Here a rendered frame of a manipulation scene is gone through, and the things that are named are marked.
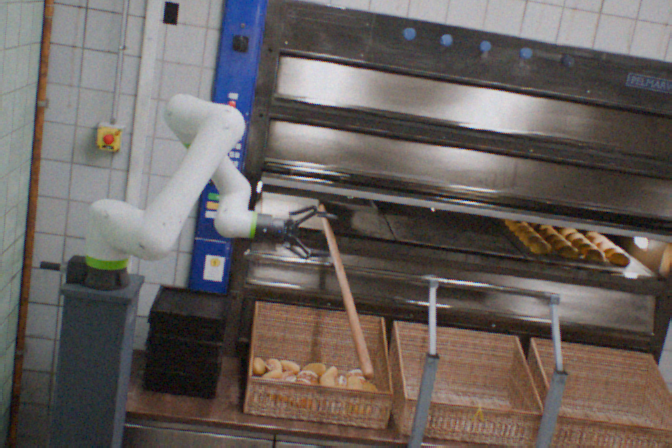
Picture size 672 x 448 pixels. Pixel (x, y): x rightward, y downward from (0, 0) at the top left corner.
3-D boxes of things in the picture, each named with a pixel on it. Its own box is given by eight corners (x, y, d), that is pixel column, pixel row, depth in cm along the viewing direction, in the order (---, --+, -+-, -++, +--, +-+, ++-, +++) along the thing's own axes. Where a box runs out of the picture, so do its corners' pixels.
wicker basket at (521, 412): (380, 378, 363) (391, 318, 357) (505, 393, 369) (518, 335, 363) (396, 436, 316) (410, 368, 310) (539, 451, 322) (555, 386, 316)
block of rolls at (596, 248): (497, 218, 431) (499, 207, 430) (586, 231, 436) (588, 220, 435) (532, 254, 372) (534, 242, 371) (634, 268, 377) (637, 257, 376)
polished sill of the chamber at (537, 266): (252, 229, 352) (253, 220, 351) (657, 285, 371) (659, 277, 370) (251, 233, 346) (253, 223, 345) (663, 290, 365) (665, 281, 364)
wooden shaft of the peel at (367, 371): (373, 383, 220) (375, 372, 219) (362, 381, 220) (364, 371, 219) (325, 210, 385) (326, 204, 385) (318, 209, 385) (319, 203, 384)
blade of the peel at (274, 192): (377, 214, 397) (378, 208, 396) (262, 198, 390) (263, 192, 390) (368, 195, 432) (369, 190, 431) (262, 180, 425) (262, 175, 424)
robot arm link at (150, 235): (145, 253, 228) (242, 101, 247) (103, 236, 236) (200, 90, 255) (167, 274, 238) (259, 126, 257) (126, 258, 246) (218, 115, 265)
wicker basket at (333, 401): (244, 359, 359) (254, 299, 353) (373, 375, 365) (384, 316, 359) (240, 415, 312) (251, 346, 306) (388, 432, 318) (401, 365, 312)
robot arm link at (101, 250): (111, 276, 239) (118, 212, 235) (74, 260, 247) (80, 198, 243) (144, 267, 250) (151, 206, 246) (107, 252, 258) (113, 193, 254)
